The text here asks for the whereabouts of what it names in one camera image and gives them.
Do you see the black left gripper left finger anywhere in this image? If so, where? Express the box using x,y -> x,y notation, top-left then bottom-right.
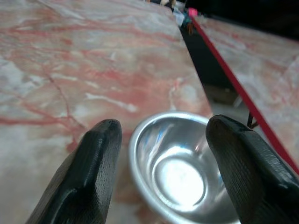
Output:
25,119 -> 123,224

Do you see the red table edge trim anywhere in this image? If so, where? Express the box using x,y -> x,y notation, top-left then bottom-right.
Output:
189,15 -> 299,175

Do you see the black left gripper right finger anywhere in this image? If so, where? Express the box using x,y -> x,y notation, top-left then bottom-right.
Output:
205,114 -> 299,224

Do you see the clear plastic container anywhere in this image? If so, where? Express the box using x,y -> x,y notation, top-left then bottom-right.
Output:
173,9 -> 187,25

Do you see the small stainless steel bowl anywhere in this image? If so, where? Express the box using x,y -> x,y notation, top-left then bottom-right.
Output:
128,111 -> 242,224

